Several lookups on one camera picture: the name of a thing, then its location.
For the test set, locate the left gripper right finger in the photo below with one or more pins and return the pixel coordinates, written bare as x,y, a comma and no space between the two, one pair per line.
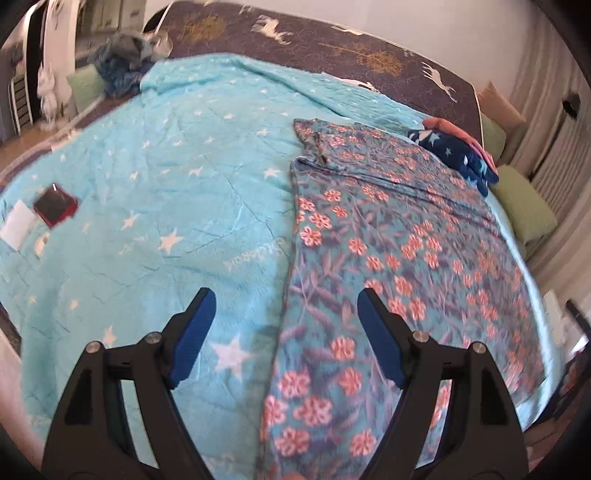
482,436

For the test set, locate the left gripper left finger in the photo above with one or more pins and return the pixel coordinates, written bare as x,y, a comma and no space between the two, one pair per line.
90,436

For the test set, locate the floral teal garment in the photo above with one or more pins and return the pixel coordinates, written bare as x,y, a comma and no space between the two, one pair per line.
373,210

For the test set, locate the blue clothes pile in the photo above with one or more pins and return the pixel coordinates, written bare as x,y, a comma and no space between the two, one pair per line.
121,63

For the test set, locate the white paper card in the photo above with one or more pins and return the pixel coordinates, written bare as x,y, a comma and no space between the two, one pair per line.
18,223

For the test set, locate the green pillow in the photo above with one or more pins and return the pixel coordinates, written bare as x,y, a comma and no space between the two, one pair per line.
530,216

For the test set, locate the red black square object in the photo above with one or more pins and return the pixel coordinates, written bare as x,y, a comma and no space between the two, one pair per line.
54,205

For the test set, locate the light blue star blanket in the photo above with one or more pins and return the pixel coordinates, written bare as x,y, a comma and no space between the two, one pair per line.
187,185

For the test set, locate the navy star folded garment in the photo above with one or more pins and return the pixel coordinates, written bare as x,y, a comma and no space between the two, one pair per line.
457,155

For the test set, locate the pink folded garment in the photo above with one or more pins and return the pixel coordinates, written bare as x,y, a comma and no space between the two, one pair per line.
450,128

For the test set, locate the beige pillow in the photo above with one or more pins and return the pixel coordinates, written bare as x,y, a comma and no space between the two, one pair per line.
504,127

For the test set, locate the green cushion far left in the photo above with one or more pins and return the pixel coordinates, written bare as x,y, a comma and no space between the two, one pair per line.
86,85

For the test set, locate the dark deer pattern bedspread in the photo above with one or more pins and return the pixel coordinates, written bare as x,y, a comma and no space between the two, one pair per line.
319,47

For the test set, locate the beige curtain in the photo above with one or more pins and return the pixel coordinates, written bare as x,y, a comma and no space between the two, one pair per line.
553,94

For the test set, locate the white grey strap item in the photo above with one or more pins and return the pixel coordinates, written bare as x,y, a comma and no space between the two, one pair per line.
161,45

